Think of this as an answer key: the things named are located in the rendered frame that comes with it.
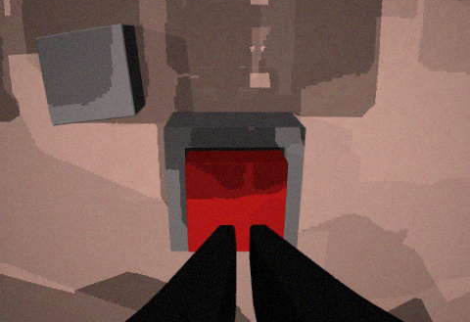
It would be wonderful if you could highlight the red button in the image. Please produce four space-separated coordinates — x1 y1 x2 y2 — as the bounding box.
164 112 306 253

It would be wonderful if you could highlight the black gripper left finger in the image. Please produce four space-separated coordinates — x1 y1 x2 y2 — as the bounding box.
125 225 236 322

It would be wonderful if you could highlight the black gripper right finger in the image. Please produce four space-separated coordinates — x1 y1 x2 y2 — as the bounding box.
250 224 404 322

